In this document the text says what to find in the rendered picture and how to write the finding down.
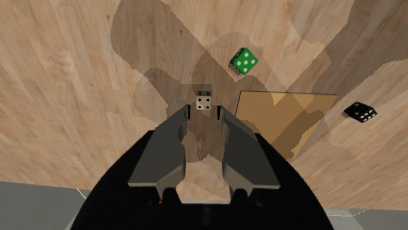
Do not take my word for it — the black die with white pips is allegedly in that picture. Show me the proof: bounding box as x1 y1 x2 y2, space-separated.
344 102 377 123

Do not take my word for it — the green die with white pips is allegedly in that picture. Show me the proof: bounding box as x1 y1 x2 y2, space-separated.
230 48 258 75

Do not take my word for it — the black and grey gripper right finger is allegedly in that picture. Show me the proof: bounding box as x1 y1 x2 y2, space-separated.
217 105 334 230

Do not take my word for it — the beige and black die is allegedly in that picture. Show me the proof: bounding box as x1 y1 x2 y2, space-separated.
196 91 212 110

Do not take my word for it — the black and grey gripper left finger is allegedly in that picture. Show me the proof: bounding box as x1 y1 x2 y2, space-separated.
70 104 190 230

